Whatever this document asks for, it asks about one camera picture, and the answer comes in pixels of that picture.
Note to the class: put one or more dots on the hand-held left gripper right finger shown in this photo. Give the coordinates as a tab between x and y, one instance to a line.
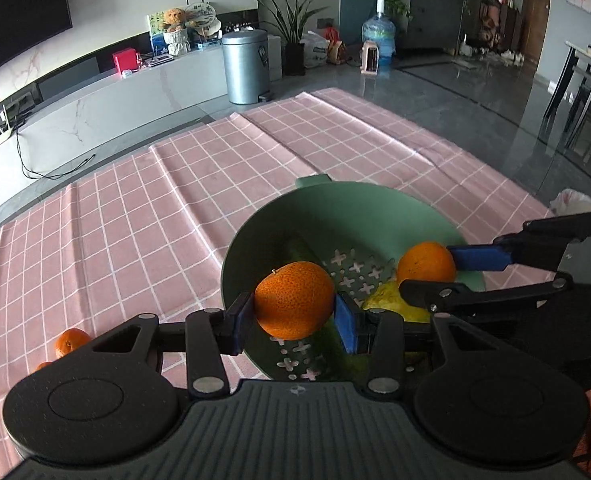
346	327

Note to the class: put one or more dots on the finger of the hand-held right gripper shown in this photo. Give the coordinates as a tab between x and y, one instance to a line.
478	257
443	296

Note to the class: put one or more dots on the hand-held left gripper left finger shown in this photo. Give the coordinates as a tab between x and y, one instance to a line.
239	325

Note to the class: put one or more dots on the orange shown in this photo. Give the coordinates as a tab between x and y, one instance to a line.
293	300
425	262
70	342

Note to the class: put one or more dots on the green colander bowl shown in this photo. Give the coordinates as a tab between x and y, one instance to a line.
375	210

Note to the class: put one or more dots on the yellow-green guava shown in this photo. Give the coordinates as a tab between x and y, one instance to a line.
385	302

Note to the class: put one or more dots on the crumpled white plastic bag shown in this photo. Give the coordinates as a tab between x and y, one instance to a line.
573	201

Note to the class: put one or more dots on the pink checked tablecloth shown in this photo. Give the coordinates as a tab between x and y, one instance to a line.
175	210

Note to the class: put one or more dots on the black dining chair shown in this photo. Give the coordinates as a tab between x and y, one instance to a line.
588	95

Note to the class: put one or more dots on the pink space heater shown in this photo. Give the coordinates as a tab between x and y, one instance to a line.
369	59

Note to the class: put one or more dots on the dining table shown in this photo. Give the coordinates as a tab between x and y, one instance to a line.
578	46

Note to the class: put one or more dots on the blue water jug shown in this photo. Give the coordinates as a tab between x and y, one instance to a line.
379	32

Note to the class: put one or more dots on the white marble television console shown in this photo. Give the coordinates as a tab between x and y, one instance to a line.
125	105

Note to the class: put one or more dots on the brown door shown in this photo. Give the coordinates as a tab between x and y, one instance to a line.
535	15

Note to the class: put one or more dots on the grey sideboard cabinet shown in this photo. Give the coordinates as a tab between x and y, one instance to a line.
433	10

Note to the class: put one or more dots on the red and brown bag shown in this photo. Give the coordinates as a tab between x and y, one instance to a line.
336	49

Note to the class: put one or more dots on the grey pedal trash can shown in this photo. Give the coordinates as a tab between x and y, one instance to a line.
245	70

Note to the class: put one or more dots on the flat white tray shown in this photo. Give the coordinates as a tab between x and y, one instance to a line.
156	60

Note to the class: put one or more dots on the red box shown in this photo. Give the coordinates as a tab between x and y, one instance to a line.
125	61

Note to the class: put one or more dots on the long-leaf potted plant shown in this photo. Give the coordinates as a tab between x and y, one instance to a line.
293	30

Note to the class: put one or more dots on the blue picture card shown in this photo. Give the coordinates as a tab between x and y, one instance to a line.
154	35

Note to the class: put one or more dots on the brown teddy bear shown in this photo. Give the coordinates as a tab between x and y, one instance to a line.
174	20

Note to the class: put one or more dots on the round decorative fan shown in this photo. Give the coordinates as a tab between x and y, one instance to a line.
200	14

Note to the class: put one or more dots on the black wall television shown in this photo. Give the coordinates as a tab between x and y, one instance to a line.
15	10

